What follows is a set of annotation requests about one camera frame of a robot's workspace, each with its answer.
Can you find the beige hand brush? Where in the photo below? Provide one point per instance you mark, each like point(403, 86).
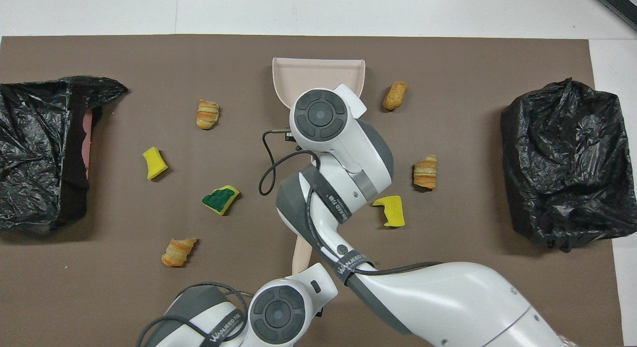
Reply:
point(301, 257)

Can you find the beige plastic dustpan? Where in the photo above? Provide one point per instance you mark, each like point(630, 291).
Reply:
point(308, 73)

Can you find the green and yellow sponge piece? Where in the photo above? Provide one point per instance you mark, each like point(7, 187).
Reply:
point(219, 198)

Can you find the toy peanut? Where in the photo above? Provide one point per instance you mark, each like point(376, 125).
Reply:
point(395, 95)

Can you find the toy croissant piece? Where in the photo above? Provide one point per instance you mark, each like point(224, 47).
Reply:
point(207, 114)
point(425, 173)
point(176, 252)

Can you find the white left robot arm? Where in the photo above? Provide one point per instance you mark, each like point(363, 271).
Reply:
point(278, 312)

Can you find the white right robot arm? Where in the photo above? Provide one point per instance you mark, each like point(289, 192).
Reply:
point(448, 297)

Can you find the black trash bag liner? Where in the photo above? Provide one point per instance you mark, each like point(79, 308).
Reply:
point(547, 138)
point(35, 113)

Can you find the pink plastic bin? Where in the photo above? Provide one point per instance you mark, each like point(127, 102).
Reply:
point(88, 138)

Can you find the brown paper table mat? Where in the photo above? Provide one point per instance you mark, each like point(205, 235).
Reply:
point(448, 63)

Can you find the grey ribbed device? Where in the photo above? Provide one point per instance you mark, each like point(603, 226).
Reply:
point(622, 1)

